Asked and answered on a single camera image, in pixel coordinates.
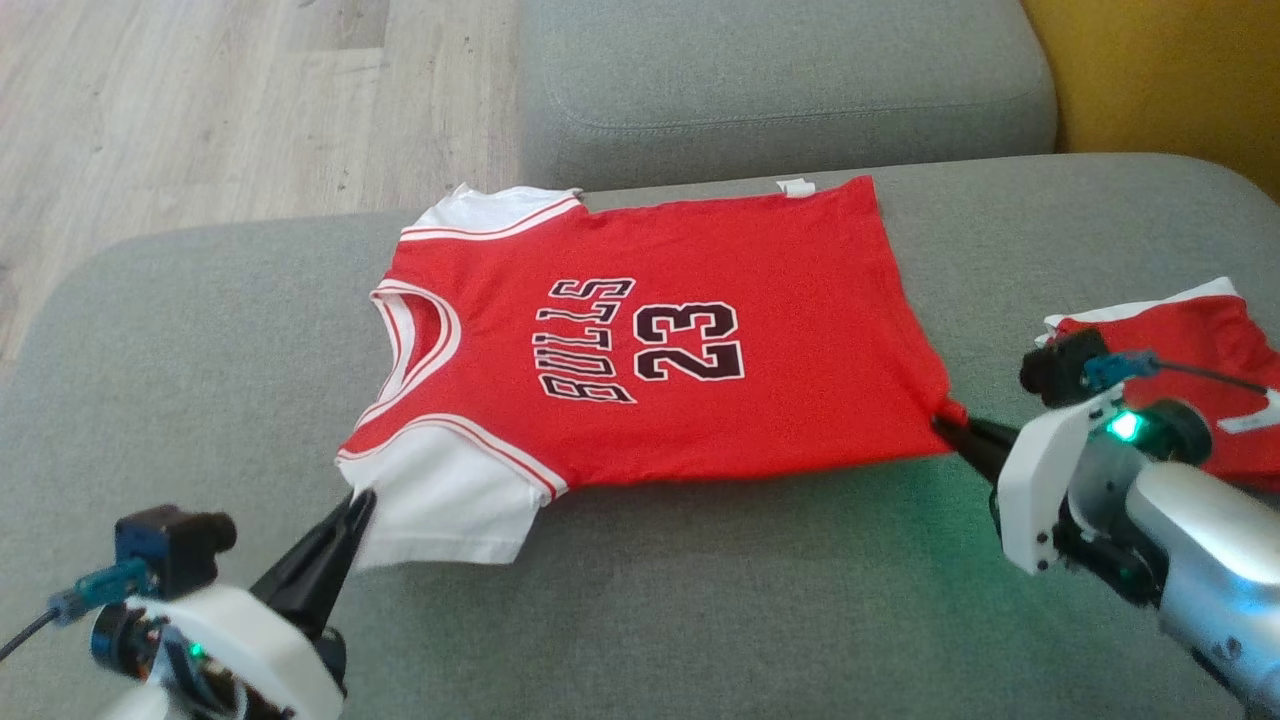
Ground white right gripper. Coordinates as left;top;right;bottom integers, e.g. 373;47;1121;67
932;389;1128;578

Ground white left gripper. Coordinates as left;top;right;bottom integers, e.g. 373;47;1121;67
93;488;381;720

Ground red Bulls 23 jersey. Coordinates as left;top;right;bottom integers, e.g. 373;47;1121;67
334;174;970;571

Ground red shorts with white trim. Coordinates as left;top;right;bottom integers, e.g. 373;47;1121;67
1034;276;1280;494

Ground large grey sofa seat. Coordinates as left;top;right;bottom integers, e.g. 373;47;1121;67
0;152;1280;720

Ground yellow cushion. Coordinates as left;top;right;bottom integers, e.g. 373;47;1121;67
1018;0;1280;203

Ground small grey sofa cushion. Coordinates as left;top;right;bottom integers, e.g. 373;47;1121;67
514;0;1061;193

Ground right camera cable teal plug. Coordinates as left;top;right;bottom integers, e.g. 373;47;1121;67
1082;349;1273;398

